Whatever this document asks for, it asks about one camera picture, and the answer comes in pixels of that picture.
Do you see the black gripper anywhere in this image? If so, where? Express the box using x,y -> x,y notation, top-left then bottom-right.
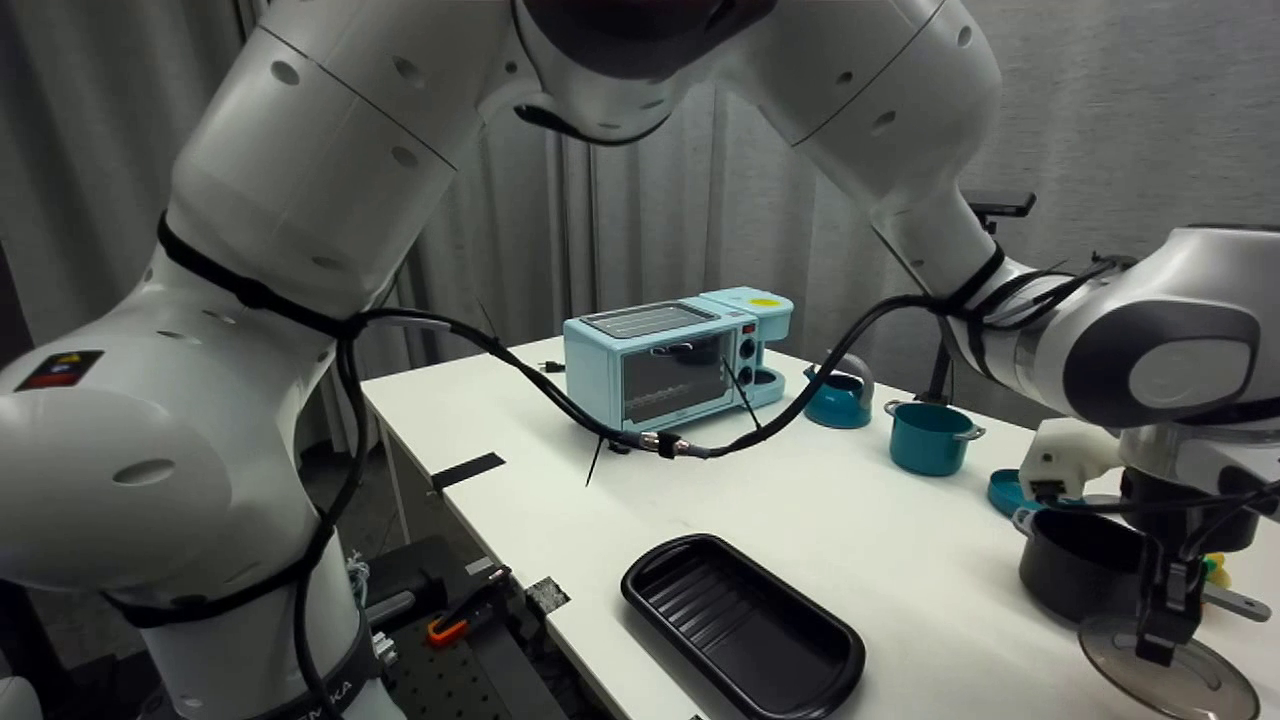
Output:
1114,466 -> 1265,673

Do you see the teal toy pot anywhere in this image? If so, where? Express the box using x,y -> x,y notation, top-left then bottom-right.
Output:
881,394 -> 987,479

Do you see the small blue bowl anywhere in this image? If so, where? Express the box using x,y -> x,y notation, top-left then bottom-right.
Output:
984,466 -> 1042,526

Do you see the small teal toy kettle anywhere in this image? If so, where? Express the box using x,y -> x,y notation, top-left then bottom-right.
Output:
800,354 -> 876,433

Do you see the black ribbed plastic tray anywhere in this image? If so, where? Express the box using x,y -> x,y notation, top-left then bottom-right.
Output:
617,532 -> 867,720

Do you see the light blue toy toaster oven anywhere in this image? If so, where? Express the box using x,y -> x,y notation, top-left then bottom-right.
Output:
558,283 -> 797,452

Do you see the short black tape strip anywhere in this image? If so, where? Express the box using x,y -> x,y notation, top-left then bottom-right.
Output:
518,574 -> 577,618
427,447 -> 510,494

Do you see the black robot mounting stand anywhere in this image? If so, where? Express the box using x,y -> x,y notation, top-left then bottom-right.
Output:
352,530 -> 597,720

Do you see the grey curtain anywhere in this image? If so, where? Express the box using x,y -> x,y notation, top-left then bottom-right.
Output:
0,0 -> 934,406

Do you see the black pot with grey handle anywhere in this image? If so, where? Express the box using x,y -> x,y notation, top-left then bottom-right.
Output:
1015,500 -> 1277,629

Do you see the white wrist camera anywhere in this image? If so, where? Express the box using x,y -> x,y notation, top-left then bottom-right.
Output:
1015,416 -> 1128,510

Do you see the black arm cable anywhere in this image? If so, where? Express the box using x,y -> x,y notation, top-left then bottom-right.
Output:
111,211 -> 1134,720

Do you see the orange clamp handle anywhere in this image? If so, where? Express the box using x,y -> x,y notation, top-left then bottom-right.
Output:
425,614 -> 472,654

